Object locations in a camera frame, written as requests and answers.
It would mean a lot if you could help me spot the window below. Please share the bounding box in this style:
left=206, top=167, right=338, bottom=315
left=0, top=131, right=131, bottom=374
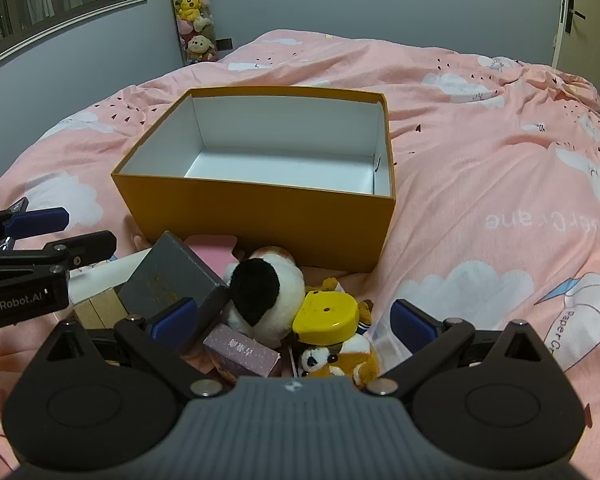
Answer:
left=0, top=0, right=148, bottom=81

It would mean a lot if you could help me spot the black door handle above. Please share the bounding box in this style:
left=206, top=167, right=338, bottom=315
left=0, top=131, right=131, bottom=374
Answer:
left=565, top=0, right=587, bottom=36

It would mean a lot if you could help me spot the orange cardboard box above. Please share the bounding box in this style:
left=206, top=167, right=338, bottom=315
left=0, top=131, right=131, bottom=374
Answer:
left=111, top=86, right=397, bottom=272

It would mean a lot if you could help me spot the white box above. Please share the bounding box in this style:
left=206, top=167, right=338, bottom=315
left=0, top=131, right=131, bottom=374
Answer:
left=67, top=252, right=148, bottom=306

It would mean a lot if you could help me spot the grey box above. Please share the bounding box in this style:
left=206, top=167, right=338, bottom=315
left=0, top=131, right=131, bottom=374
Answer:
left=117, top=231, right=231, bottom=356

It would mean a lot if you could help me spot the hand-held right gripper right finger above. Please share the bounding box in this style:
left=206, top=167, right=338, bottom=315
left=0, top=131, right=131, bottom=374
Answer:
left=367, top=299, right=551, bottom=398

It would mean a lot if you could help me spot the orange white plush toy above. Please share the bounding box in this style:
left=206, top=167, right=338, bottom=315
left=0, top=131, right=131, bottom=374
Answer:
left=298, top=332, right=381, bottom=391

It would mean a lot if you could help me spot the small patterned box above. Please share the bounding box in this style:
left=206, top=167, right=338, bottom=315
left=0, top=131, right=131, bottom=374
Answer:
left=202, top=323, right=282, bottom=378

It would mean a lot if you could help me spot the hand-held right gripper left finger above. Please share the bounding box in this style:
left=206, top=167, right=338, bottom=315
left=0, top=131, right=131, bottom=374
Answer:
left=42, top=297, right=226, bottom=401

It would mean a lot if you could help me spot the hanging column of plush toys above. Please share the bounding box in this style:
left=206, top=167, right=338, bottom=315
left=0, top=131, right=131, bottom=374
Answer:
left=171, top=0, right=218, bottom=65

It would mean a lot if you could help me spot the pink case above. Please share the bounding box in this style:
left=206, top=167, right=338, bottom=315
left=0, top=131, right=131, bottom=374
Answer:
left=184, top=234, right=240, bottom=276

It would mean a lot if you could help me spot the kraft brown box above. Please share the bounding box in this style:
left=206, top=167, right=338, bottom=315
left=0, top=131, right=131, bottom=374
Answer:
left=72, top=287, right=131, bottom=331

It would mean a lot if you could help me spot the white plush toy black ear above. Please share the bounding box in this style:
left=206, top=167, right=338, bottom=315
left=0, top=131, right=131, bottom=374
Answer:
left=222, top=245, right=307, bottom=350

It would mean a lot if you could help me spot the door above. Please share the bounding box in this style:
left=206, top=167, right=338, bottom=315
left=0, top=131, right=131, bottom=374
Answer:
left=550, top=0, right=600, bottom=96

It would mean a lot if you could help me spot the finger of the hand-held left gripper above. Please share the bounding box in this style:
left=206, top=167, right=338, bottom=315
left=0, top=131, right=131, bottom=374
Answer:
left=0, top=231, right=117, bottom=270
left=0, top=199, right=71, bottom=251

